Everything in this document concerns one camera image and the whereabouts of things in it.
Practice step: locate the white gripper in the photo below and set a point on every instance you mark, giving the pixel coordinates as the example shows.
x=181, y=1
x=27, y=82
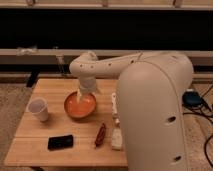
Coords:
x=87, y=85

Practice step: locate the orange ceramic bowl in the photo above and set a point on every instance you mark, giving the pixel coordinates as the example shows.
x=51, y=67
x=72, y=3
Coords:
x=79, y=109

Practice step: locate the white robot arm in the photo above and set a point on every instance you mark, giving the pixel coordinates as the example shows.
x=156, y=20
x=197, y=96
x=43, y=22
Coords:
x=149, y=104

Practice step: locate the white plastic utensil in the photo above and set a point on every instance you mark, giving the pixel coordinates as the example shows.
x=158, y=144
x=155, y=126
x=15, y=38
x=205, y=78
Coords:
x=114, y=109

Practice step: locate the red brown snack bar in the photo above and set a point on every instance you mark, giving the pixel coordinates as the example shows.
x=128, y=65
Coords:
x=100, y=136

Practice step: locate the black rectangular box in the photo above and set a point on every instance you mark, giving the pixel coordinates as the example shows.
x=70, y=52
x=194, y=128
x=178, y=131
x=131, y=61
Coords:
x=60, y=142

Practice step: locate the wooden table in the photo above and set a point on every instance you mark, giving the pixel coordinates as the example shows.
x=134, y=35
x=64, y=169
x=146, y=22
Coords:
x=29, y=146

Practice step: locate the blue power adapter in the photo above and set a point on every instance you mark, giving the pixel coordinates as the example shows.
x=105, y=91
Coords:
x=191, y=99

